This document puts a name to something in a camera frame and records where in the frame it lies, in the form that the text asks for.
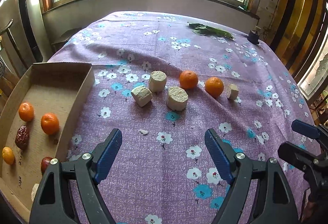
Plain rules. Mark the green bottle on sill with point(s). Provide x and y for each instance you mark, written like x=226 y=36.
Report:
x=246 y=4

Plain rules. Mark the small white yam crumb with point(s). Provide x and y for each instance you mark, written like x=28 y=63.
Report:
x=143 y=132

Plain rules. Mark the cardboard box tray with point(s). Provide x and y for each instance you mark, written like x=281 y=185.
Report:
x=59 y=88

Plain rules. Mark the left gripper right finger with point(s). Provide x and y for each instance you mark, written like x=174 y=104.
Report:
x=262 y=181

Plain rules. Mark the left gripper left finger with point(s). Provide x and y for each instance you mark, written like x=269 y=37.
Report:
x=54 y=202

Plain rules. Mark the large white yam chunk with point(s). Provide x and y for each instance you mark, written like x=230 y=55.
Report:
x=34 y=191

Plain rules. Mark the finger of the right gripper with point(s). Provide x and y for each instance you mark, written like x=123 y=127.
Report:
x=305 y=129
x=295 y=155

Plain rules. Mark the tall standing air conditioner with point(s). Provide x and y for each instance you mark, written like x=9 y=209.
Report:
x=33 y=26

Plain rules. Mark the white yam chunk back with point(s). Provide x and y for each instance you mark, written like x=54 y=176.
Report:
x=157 y=81

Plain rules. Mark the green leafy vegetable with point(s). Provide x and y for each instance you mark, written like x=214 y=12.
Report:
x=205 y=30

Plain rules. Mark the dark small jar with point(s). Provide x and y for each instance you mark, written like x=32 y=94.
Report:
x=253 y=36

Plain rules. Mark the large front orange tangerine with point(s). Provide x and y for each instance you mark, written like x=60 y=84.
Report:
x=50 y=123

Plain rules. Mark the dried red date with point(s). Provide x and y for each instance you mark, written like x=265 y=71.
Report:
x=22 y=137
x=45 y=163

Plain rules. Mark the dark wooden stool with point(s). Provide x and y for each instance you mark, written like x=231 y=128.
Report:
x=60 y=41

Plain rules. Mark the small yellowish tangerine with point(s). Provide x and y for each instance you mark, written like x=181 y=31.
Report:
x=8 y=155

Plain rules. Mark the purple floral tablecloth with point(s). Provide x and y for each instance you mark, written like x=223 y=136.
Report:
x=168 y=176

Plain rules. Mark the beige yam chunk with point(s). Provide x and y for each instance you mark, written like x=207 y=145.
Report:
x=232 y=91

